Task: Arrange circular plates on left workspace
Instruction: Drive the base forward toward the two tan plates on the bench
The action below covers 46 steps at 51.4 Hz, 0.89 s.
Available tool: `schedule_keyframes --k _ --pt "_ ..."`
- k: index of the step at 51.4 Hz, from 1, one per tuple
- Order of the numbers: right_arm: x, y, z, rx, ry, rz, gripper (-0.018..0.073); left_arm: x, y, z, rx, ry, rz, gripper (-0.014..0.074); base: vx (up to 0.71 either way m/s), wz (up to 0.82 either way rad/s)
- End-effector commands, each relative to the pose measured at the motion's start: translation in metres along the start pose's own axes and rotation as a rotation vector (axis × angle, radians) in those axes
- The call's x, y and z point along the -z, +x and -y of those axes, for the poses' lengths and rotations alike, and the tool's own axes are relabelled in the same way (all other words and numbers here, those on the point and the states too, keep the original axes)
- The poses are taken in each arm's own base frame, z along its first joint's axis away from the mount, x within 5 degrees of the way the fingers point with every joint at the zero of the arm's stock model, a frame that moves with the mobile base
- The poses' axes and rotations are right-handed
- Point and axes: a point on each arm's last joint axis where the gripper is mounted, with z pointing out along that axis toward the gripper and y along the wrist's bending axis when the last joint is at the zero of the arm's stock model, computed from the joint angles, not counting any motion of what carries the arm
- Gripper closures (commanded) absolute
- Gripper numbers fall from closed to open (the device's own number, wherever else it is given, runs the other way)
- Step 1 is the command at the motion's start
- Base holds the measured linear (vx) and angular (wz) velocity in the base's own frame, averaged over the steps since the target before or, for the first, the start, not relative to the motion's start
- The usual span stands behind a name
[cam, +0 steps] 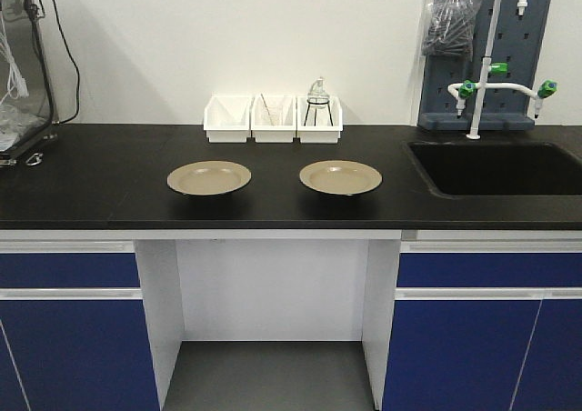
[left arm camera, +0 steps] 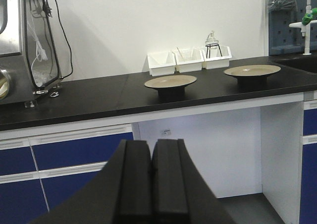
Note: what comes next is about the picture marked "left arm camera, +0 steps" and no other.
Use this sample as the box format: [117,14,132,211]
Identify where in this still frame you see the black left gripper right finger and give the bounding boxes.
[152,139,235,224]

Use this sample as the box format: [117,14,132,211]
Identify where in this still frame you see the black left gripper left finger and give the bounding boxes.
[32,140,152,224]

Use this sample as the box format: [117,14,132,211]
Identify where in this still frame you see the white bin right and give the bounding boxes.
[199,45,232,69]

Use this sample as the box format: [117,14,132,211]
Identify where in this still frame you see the white bin middle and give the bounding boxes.
[172,48,204,73]

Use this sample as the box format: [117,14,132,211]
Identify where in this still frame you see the black wire tripod stand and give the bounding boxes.
[206,43,222,58]

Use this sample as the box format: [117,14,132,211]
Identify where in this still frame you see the blue right cabinet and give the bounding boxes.
[299,91,317,224]

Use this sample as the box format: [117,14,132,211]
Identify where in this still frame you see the black sink basin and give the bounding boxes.
[273,56,317,73]

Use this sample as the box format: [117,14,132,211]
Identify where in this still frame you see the black stand under left plate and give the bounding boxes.
[158,86,185,101]

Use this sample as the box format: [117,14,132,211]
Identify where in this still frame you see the steel lab appliance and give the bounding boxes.
[0,0,61,108]

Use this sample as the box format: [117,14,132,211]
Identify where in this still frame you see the glass alcohol lamp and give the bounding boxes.
[205,31,219,47]

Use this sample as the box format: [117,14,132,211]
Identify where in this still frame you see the tan plate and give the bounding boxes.
[144,75,197,89]
[224,64,281,77]

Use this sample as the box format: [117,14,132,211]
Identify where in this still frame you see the white bin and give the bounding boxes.
[199,45,232,69]
[172,48,204,73]
[147,52,176,76]

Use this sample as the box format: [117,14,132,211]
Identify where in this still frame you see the blue white cabinet drawers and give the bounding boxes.
[0,124,133,224]

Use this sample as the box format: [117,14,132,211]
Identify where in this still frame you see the white green lab faucet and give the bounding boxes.
[288,0,317,56]

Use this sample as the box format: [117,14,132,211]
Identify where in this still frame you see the black stand under plate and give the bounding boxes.
[158,86,185,101]
[237,76,267,89]

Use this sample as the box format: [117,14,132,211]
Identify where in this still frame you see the black power cable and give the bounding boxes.
[27,0,74,80]

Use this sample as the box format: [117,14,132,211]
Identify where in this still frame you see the black stand under right plate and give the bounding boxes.
[237,76,267,89]

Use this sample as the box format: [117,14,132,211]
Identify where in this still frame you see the white bin left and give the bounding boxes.
[147,52,176,76]

